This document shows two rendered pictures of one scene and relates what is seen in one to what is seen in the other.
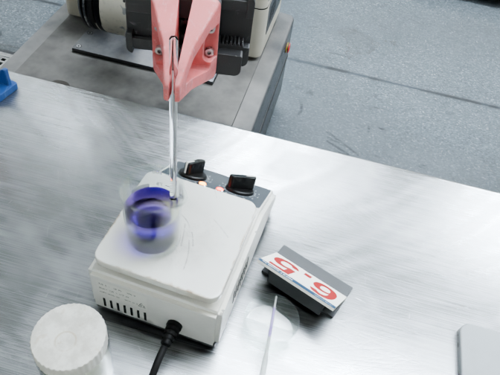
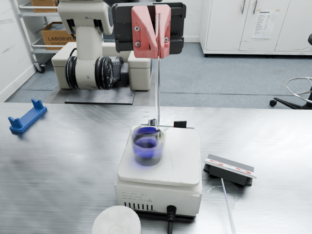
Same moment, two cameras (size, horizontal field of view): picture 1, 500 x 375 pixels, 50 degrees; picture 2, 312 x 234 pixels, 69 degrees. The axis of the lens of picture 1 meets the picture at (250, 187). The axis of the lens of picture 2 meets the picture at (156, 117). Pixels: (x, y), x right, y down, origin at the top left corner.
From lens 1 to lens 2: 0.17 m
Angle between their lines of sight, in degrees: 11
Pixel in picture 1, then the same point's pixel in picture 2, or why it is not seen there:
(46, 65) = not seen: hidden behind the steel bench
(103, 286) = (125, 194)
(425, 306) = (295, 168)
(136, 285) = (146, 187)
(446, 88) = (226, 91)
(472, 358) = not seen: outside the picture
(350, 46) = (182, 83)
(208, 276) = (188, 171)
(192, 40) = (162, 24)
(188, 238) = (168, 153)
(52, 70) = not seen: hidden behind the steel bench
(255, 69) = (149, 94)
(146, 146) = (120, 122)
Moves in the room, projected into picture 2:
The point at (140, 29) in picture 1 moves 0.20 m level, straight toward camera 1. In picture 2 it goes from (122, 38) to (182, 113)
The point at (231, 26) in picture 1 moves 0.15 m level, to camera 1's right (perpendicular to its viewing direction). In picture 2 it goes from (172, 26) to (271, 24)
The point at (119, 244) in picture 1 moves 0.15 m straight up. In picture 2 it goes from (130, 165) to (120, 73)
